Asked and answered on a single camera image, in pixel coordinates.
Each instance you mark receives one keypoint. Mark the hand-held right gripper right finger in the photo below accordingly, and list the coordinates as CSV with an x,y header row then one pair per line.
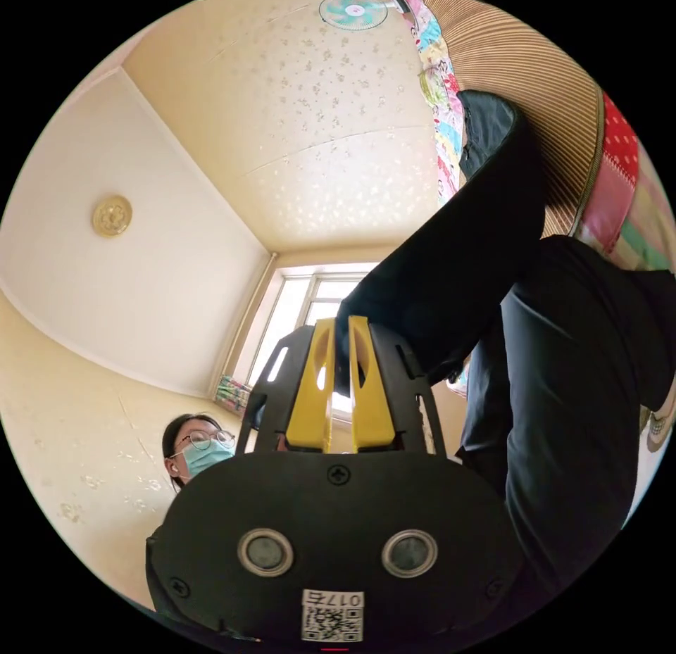
x,y
369,406

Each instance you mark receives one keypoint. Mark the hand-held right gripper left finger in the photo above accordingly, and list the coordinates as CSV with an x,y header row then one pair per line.
x,y
312,400

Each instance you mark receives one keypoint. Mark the black long pants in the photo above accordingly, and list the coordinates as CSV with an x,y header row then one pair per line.
x,y
554,379

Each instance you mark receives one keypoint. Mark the window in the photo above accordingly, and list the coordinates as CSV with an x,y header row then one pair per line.
x,y
296,321

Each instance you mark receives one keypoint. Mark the person's body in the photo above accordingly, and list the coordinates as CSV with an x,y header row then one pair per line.
x,y
196,450

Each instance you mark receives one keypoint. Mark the round gold ceiling lamp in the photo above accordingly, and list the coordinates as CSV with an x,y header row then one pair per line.
x,y
112,216

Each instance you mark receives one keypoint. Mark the colourful printed quilt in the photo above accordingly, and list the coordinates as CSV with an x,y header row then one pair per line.
x,y
438,99

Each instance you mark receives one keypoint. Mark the bed with woven mat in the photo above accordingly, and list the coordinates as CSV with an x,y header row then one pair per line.
x,y
533,78

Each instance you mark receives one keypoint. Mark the wall fan with teal blades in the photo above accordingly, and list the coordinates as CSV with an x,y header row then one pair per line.
x,y
353,9

